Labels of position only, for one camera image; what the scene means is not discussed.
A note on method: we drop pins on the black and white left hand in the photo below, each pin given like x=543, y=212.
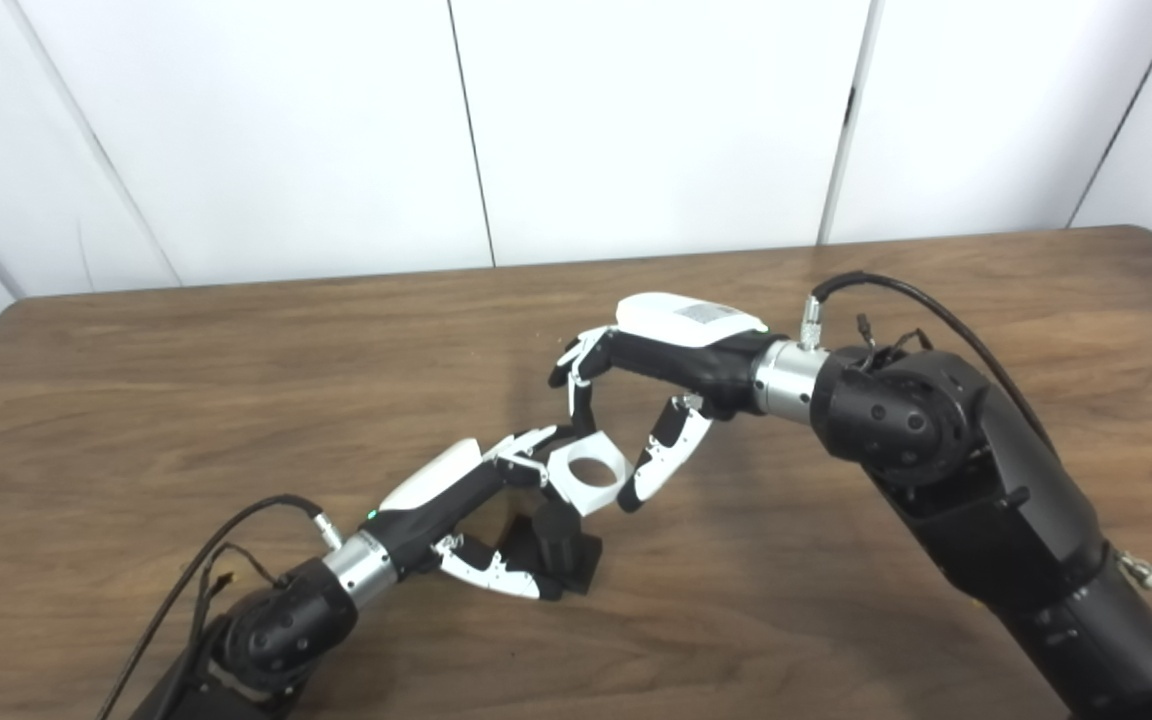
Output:
x=436, y=490

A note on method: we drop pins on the black and white right hand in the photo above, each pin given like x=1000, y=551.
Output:
x=696, y=350

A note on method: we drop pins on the white square piece with hole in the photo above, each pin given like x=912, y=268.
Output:
x=566, y=485

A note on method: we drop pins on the black peg with square base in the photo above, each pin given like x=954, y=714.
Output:
x=561, y=545

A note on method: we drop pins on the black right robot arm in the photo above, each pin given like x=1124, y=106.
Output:
x=976, y=480

